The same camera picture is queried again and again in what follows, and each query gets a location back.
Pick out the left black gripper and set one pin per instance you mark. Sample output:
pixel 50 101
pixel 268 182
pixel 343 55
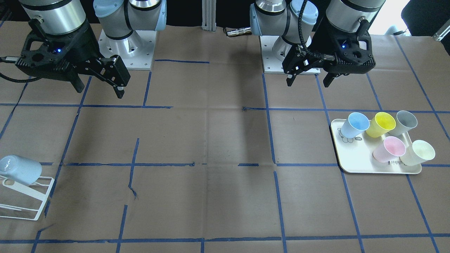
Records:
pixel 326 41

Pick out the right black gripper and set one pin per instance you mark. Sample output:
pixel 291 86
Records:
pixel 85 45

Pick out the grey-blue plastic cup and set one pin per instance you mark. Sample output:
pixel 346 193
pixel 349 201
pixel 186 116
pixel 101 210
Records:
pixel 20 169

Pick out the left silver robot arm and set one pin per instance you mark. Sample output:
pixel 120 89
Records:
pixel 297 21

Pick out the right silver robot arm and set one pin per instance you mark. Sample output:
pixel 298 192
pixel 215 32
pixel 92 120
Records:
pixel 118 18

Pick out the light blue cup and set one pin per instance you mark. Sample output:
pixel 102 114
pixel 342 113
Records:
pixel 355 124

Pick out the yellow cup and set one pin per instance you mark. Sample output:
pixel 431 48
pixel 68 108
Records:
pixel 381 124

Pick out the grey cup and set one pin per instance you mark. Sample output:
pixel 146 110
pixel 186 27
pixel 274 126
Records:
pixel 405 121

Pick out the pink cup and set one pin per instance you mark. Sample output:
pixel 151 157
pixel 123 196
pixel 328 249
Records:
pixel 389 149

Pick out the pale green cup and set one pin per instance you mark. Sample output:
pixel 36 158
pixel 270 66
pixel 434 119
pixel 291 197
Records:
pixel 418 152

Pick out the cream rectangular tray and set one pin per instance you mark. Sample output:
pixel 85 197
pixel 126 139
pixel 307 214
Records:
pixel 356 155

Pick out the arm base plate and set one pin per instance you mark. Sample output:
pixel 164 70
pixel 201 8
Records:
pixel 273 50
pixel 136 51

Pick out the aluminium frame post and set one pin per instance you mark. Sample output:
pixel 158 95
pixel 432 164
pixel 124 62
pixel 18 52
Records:
pixel 209 15

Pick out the white wire cup rack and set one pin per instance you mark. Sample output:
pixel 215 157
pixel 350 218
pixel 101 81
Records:
pixel 24 202

